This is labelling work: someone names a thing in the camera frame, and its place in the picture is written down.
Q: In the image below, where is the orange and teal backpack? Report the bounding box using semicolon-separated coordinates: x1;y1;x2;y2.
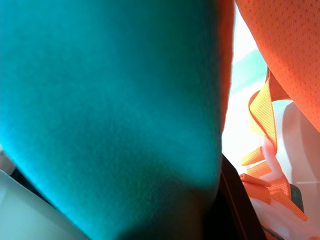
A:
0;0;320;240

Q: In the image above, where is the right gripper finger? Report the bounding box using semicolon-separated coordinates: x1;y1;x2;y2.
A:
218;155;267;240

